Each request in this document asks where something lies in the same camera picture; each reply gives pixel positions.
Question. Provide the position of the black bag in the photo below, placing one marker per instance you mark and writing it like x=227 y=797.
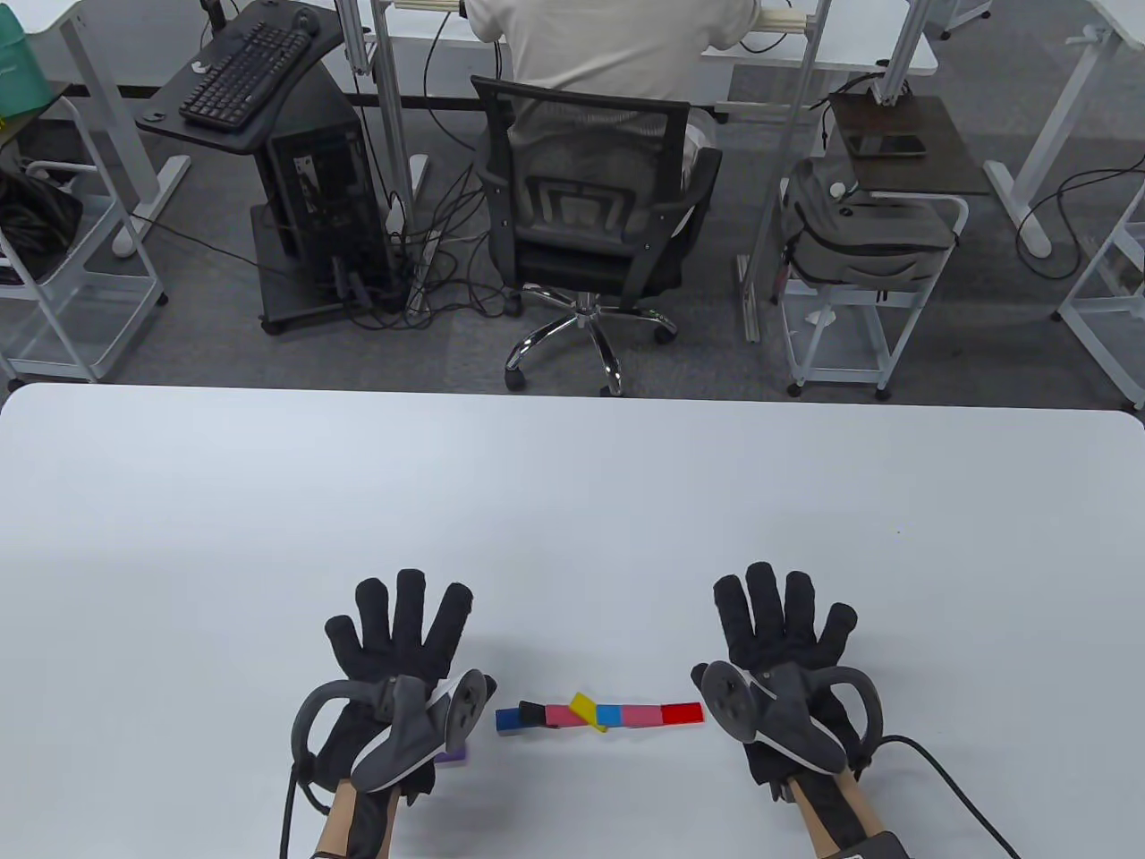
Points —
x=31 y=224

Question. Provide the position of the white power strip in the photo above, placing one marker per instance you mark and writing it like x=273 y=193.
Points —
x=425 y=268

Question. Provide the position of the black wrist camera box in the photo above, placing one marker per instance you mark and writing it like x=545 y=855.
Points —
x=872 y=846

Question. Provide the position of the black mesh office chair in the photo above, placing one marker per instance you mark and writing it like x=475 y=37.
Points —
x=590 y=268

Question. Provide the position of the yellow domino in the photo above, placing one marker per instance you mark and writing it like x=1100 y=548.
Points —
x=588 y=710

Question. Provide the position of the white desk frame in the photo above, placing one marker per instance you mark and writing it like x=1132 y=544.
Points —
x=1100 y=340

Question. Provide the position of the black monitor pole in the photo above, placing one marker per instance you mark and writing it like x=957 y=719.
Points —
x=215 y=9

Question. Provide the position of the white wheeled cart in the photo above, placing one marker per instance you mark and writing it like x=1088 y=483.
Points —
x=80 y=313
x=845 y=340

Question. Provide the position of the pink domino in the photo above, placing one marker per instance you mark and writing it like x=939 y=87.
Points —
x=641 y=715
x=559 y=715

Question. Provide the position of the person's left forearm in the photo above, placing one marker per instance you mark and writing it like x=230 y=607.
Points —
x=344 y=823

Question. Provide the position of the aluminium frame post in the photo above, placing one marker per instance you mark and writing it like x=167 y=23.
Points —
x=394 y=107

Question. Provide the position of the light blue domino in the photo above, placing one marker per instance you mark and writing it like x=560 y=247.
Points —
x=611 y=714

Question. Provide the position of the black smartphone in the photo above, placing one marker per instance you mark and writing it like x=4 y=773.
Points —
x=886 y=145

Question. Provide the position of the brown wooden board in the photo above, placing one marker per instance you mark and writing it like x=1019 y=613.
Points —
x=903 y=116

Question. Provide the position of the black computer mouse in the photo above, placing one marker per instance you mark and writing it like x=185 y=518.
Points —
x=306 y=16

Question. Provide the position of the person's right forearm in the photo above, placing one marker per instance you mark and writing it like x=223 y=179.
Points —
x=832 y=814

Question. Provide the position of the dark blue domino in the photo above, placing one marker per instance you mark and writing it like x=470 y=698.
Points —
x=507 y=720

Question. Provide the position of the person's left hand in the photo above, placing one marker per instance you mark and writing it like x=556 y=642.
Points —
x=402 y=635

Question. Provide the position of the grey backpack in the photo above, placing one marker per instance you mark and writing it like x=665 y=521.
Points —
x=859 y=233

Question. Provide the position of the green storage box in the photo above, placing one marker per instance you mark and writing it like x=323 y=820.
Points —
x=16 y=63

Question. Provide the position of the beige wooden rail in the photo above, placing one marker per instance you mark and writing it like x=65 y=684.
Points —
x=783 y=18

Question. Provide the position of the red domino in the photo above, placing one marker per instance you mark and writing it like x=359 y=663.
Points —
x=682 y=713

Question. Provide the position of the person's right hand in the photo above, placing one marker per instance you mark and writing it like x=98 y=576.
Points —
x=778 y=626

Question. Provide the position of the black keyboard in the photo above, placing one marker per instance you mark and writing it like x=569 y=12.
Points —
x=243 y=73

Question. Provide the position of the black computer tower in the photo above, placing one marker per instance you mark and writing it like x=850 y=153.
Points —
x=322 y=197

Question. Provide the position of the grey tracking controller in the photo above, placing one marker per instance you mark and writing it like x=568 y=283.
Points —
x=407 y=729
x=787 y=716

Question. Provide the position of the purple domino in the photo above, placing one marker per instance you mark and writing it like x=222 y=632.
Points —
x=454 y=756

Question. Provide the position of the white desk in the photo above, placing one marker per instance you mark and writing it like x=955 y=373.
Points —
x=1063 y=116
x=114 y=98
x=778 y=54

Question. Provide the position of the black computer cart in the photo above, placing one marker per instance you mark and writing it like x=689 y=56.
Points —
x=165 y=121

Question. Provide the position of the black domino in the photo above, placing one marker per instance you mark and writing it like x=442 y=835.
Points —
x=531 y=713

